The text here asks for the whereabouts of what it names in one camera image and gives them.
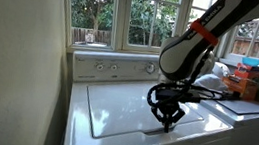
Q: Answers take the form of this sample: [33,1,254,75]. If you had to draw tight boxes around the stacked colourful containers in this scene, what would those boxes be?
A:
[233,61,259,82]

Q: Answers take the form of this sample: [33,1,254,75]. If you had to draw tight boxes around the large washer timer knob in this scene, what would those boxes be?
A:
[143,62,158,76]

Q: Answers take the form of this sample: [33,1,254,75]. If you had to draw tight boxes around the orange strap on arm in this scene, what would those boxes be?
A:
[187,17,222,48]

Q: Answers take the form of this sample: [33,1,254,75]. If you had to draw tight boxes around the small washer control knob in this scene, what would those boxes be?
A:
[109,63,119,73]
[95,62,105,72]

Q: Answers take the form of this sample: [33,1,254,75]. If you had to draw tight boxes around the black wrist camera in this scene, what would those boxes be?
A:
[155,85,203,105]

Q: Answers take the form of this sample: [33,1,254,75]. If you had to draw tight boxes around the white crumpled cloth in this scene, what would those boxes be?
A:
[193,58,234,94]

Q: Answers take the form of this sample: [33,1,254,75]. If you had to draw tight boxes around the grey flat mat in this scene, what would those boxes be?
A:
[214,95,259,119]

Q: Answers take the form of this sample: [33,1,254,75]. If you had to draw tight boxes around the orange detergent box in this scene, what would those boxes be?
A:
[219,74,259,102]

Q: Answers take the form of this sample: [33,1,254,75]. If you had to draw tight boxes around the white washing machine lid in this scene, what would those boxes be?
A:
[80,80,208,145]

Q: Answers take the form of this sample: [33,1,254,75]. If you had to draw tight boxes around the blue bowl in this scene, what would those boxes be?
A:
[240,55,259,68]

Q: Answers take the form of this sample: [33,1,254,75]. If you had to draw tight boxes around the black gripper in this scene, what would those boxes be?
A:
[147,96,188,135]

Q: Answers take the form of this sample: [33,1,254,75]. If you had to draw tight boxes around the white side window frame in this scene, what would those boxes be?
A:
[212,0,259,70]

